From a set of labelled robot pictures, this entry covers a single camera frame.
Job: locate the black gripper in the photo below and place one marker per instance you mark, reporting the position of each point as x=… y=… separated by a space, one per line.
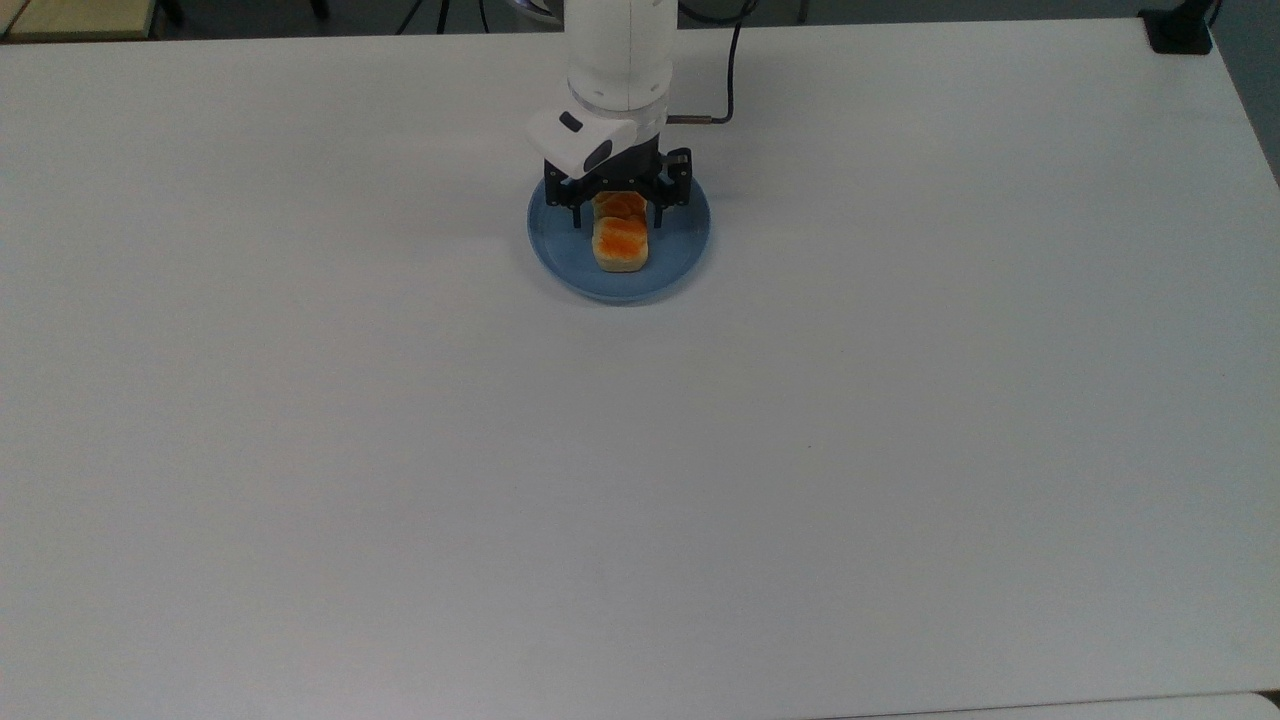
x=640 y=165

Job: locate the orange glazed bread loaf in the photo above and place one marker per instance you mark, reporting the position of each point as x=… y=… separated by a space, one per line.
x=620 y=240

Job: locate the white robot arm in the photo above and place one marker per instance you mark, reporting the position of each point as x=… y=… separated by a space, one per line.
x=615 y=60

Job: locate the blue round plate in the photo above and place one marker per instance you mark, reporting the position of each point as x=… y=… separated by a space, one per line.
x=680 y=250

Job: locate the light wooden table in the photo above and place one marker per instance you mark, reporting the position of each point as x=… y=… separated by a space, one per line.
x=80 y=18

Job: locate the black table clamp mount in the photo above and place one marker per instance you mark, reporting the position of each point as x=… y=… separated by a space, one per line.
x=1180 y=28

